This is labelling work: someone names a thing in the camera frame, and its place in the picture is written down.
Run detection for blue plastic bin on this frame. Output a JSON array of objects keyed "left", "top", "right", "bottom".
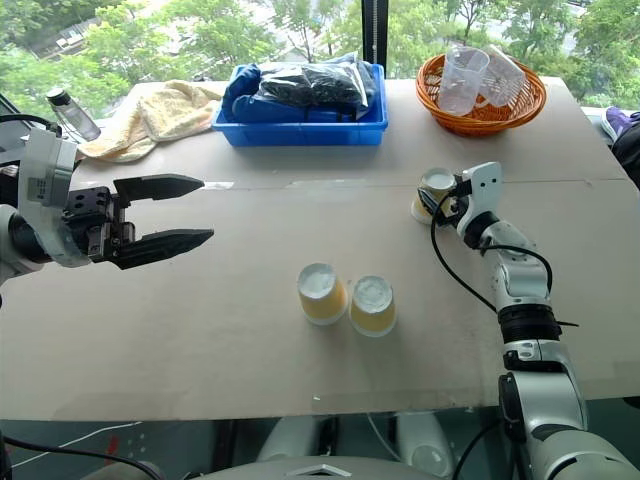
[{"left": 210, "top": 62, "right": 390, "bottom": 148}]

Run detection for black window frame post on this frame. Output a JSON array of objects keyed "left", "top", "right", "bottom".
[{"left": 361, "top": 0, "right": 389, "bottom": 67}]

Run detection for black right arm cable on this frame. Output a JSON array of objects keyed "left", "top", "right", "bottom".
[{"left": 430, "top": 199, "right": 554, "bottom": 314}]

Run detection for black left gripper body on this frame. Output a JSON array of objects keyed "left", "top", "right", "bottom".
[{"left": 60, "top": 185, "right": 137, "bottom": 265}]

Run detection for black items in clear bag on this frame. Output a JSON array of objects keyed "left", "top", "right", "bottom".
[{"left": 255, "top": 60, "right": 370, "bottom": 113}]

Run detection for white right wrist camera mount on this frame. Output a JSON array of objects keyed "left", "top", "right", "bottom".
[{"left": 455, "top": 160, "right": 503, "bottom": 237}]

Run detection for dark trouser leg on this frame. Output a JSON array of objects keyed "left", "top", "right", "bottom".
[{"left": 611, "top": 125, "right": 640, "bottom": 190}]

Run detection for clear plastic ribbed cup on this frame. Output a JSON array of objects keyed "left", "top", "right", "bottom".
[{"left": 477, "top": 44, "right": 527, "bottom": 109}]

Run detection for purple shoe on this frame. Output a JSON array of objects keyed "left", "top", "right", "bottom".
[{"left": 599, "top": 105, "right": 640, "bottom": 145}]

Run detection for white floor cable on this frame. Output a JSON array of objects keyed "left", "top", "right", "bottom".
[{"left": 9, "top": 420, "right": 144, "bottom": 470}]

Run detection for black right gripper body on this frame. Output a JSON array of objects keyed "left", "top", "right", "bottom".
[{"left": 433, "top": 181, "right": 473, "bottom": 230}]

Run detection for orange woven basket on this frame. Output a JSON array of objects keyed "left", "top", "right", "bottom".
[{"left": 415, "top": 52, "right": 548, "bottom": 138}]

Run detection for clear plastic measuring cup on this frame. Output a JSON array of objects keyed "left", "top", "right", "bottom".
[{"left": 437, "top": 46, "right": 491, "bottom": 116}]

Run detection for pale yellow towel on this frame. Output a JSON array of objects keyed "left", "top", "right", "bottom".
[{"left": 78, "top": 78, "right": 225, "bottom": 164}]

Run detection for clear bottle with black cap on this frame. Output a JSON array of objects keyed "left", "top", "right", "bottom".
[{"left": 45, "top": 88, "right": 102, "bottom": 143}]

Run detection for black floor cable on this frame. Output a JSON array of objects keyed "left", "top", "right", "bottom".
[{"left": 0, "top": 433, "right": 164, "bottom": 480}]

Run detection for grey robot torso top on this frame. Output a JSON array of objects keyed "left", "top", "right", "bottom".
[{"left": 192, "top": 453, "right": 451, "bottom": 480}]

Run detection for white rounded robot leg shape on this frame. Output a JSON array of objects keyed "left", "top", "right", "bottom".
[
  {"left": 396, "top": 411, "right": 455, "bottom": 477},
  {"left": 257, "top": 414, "right": 324, "bottom": 462}
]

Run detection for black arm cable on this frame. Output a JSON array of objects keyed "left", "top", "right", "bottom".
[
  {"left": 430, "top": 199, "right": 554, "bottom": 314},
  {"left": 0, "top": 113, "right": 64, "bottom": 139}
]

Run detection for yellow paper cup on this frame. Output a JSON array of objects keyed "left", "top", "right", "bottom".
[
  {"left": 348, "top": 275, "right": 398, "bottom": 338},
  {"left": 410, "top": 166, "right": 457, "bottom": 226},
  {"left": 297, "top": 262, "right": 349, "bottom": 327}
]

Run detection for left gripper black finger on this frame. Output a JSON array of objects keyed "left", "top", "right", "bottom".
[
  {"left": 105, "top": 228, "right": 216, "bottom": 271},
  {"left": 113, "top": 173, "right": 206, "bottom": 203}
]

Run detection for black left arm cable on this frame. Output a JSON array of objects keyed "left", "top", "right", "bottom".
[{"left": 0, "top": 113, "right": 64, "bottom": 139}]

